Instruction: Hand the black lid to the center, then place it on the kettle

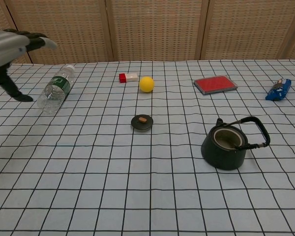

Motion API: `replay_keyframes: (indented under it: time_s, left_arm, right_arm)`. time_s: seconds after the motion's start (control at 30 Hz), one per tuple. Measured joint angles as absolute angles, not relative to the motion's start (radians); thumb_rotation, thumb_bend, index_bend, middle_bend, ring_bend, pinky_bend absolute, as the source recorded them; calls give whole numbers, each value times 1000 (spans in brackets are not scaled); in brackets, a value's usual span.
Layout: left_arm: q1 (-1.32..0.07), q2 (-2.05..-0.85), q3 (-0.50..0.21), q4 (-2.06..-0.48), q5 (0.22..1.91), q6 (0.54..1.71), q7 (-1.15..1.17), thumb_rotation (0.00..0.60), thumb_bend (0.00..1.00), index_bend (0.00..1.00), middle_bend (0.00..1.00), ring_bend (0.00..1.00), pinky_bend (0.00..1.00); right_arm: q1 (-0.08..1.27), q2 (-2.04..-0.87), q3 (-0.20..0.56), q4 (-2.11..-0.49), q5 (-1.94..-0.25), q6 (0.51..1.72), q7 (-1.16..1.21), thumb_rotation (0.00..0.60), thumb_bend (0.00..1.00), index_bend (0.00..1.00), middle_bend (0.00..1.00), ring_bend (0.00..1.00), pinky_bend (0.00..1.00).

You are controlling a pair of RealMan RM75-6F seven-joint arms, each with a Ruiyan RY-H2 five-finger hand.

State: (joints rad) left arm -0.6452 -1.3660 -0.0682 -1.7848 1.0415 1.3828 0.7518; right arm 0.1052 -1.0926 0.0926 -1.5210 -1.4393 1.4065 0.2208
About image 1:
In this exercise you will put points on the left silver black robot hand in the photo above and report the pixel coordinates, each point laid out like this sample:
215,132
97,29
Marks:
2,46

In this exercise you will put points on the black kettle lid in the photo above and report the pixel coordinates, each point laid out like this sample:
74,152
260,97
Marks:
142,124

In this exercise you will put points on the clear green-label water bottle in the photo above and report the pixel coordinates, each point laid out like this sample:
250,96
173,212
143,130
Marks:
54,93

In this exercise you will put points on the red and white block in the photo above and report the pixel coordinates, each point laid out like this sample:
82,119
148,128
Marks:
129,77

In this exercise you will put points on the yellow ball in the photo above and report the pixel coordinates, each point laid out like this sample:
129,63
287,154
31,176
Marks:
146,84

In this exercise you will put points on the blue checked tablecloth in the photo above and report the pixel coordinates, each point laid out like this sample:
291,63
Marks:
113,172

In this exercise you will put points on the red flat pad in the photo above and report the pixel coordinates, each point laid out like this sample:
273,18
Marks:
215,84

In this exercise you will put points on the blue snack packet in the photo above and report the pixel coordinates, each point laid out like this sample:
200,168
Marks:
278,91

